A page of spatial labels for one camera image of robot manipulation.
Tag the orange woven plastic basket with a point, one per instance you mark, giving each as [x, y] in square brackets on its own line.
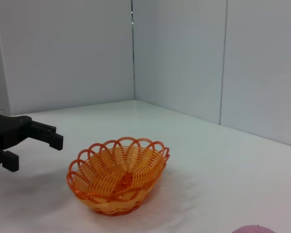
[106, 204]

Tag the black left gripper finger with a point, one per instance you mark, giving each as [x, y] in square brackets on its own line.
[54, 140]
[11, 161]

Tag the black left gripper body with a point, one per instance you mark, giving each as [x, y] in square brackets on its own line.
[7, 131]

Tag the pink peach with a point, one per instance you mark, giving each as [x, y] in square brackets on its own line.
[254, 230]

